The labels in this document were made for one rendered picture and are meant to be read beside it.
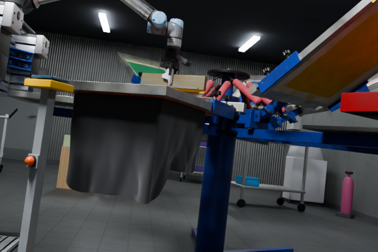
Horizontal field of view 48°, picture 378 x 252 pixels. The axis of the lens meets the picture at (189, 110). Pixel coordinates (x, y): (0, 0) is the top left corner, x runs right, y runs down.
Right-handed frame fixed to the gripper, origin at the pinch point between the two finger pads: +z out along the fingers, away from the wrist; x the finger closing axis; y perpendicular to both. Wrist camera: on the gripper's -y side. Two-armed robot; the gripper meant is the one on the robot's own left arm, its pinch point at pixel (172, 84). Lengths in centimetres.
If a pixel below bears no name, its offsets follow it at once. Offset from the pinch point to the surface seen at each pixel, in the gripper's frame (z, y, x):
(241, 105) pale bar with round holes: 6.4, -32.8, -21.3
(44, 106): 23, 11, 80
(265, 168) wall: 62, 140, -776
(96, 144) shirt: 36, 6, 51
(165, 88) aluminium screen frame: 11, -29, 60
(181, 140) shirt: 29.9, -21.8, 25.9
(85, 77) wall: -97, 548, -603
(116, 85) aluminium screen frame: 11, -7, 61
